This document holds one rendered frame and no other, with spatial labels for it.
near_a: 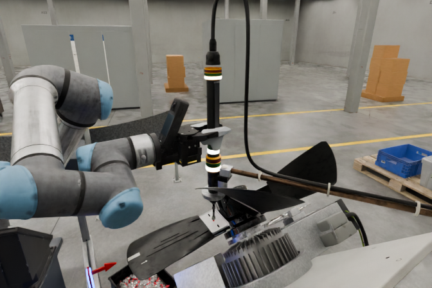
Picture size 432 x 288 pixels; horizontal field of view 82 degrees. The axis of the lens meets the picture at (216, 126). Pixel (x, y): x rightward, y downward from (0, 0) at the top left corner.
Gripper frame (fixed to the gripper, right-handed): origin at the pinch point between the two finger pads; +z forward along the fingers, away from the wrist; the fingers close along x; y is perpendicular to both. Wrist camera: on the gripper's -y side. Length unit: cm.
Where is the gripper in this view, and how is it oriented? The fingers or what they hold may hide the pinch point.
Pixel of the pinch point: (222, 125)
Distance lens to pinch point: 67.6
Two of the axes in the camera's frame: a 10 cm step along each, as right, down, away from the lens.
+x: 5.2, 2.7, -8.1
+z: 8.6, -1.7, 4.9
